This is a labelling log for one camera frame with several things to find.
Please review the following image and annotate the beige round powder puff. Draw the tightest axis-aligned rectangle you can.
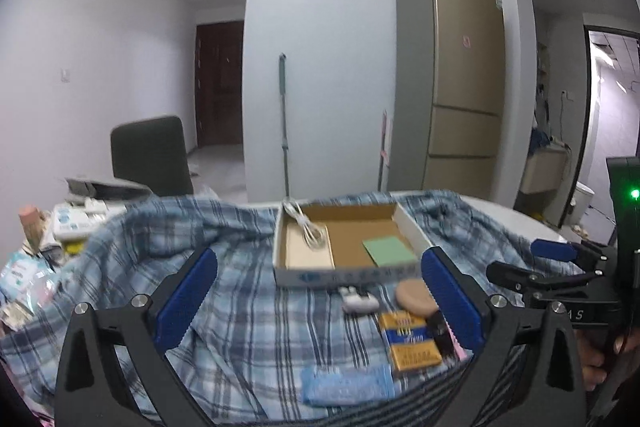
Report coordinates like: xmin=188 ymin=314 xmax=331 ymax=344
xmin=395 ymin=279 xmax=439 ymax=320

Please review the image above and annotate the yellow blue packet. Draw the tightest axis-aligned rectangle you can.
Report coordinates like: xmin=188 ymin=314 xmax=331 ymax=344
xmin=376 ymin=311 xmax=442 ymax=375

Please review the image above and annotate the green sponge cloth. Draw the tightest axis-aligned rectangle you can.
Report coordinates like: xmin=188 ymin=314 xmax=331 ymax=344
xmin=362 ymin=236 xmax=416 ymax=267

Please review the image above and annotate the blue tissue packet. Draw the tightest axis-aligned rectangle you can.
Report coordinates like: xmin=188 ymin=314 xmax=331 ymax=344
xmin=300 ymin=364 xmax=396 ymax=407

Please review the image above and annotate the white cable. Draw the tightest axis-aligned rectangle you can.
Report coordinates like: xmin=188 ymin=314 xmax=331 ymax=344
xmin=281 ymin=199 xmax=327 ymax=251

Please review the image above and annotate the person right hand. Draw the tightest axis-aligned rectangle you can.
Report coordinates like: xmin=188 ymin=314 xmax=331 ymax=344
xmin=575 ymin=329 xmax=639 ymax=391

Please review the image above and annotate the beige sink cabinet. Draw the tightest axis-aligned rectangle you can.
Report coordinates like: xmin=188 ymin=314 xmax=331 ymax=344
xmin=520 ymin=145 xmax=570 ymax=194

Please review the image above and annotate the striped grey cloth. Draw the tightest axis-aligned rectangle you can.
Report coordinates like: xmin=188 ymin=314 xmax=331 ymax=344
xmin=264 ymin=346 xmax=525 ymax=426

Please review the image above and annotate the cardboard tray box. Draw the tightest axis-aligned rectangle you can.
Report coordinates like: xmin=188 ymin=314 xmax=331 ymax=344
xmin=272 ymin=202 xmax=433 ymax=288

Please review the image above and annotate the white medicine box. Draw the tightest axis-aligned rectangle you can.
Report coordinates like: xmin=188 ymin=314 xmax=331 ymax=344
xmin=52 ymin=198 xmax=127 ymax=243

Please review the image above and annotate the blue plaid shirt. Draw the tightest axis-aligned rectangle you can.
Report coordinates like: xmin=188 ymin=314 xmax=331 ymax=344
xmin=0 ymin=188 xmax=572 ymax=425

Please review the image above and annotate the grey fabric pouch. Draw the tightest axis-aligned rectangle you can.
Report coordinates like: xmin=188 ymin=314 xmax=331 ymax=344
xmin=65 ymin=178 xmax=153 ymax=204

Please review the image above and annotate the black chair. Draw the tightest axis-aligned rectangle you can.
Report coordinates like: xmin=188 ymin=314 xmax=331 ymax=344
xmin=110 ymin=116 xmax=194 ymax=197

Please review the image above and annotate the gold refrigerator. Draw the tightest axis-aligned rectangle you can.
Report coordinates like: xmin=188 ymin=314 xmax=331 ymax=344
xmin=387 ymin=0 xmax=506 ymax=198

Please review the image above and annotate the dark wooden door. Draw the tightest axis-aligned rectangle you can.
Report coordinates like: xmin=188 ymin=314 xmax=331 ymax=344
xmin=194 ymin=20 xmax=244 ymax=147

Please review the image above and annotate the wall light switch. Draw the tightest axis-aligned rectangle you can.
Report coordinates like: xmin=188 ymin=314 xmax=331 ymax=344
xmin=60 ymin=68 xmax=70 ymax=83

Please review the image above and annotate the grey mop handle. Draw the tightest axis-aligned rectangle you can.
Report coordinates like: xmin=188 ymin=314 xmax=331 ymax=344
xmin=279 ymin=53 xmax=291 ymax=198

